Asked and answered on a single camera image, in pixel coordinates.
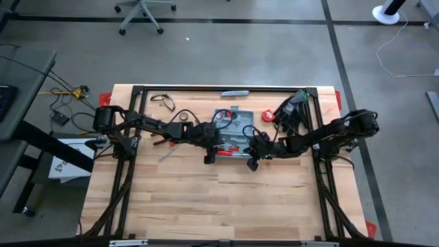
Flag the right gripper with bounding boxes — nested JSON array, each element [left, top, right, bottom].
[[246, 132, 276, 172]]

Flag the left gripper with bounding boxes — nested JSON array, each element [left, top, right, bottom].
[[194, 123, 225, 165]]

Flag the grey plastic tool case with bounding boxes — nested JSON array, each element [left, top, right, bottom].
[[211, 106, 255, 159]]

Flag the red tape measure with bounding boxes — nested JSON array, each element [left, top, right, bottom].
[[261, 108, 276, 124]]

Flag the red handled pliers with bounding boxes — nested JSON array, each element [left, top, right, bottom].
[[152, 132, 172, 147]]

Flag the grey utility knife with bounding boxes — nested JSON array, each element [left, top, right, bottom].
[[220, 89, 250, 98]]

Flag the black work gloves pair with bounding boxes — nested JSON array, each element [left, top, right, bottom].
[[274, 90, 309, 128]]

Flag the clear safety glasses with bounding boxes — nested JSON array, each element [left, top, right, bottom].
[[150, 93, 176, 113]]

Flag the white cardboard box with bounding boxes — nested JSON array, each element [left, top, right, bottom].
[[47, 138, 95, 181]]

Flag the black side table legs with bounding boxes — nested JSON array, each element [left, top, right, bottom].
[[12, 119, 95, 217]]

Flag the office chair base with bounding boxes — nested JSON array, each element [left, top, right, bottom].
[[114, 0, 178, 36]]

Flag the grey metal floor foot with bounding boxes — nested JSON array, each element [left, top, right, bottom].
[[426, 91, 439, 121]]

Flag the white round-base floor stand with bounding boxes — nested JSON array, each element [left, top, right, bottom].
[[372, 0, 407, 25]]

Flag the low grey side table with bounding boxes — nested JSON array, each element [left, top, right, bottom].
[[0, 139, 29, 199]]

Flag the black keyboard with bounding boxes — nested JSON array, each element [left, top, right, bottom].
[[0, 84, 19, 123]]

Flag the grey metal table leg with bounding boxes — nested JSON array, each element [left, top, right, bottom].
[[416, 0, 439, 21]]

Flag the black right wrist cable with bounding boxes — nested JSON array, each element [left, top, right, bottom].
[[241, 119, 296, 142]]

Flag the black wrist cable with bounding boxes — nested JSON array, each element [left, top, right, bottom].
[[167, 108, 238, 131], [241, 119, 296, 142]]

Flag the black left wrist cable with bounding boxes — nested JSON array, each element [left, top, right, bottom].
[[167, 108, 238, 131]]

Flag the black aluminium table frame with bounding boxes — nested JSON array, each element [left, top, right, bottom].
[[82, 84, 370, 241]]

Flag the black table edge rail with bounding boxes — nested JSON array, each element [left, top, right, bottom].
[[0, 235, 439, 247]]

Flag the silver rail bracket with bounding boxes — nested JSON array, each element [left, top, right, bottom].
[[300, 241, 340, 247], [108, 239, 150, 247]]

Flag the black clamp with grey bracket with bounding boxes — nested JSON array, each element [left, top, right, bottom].
[[84, 136, 114, 151]]

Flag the yellow cable with plug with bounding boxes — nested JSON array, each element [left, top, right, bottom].
[[37, 88, 84, 99]]

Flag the white floor cable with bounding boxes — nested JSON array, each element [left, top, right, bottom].
[[376, 12, 439, 78]]

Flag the black floor cable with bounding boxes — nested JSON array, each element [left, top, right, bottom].
[[0, 54, 99, 110]]

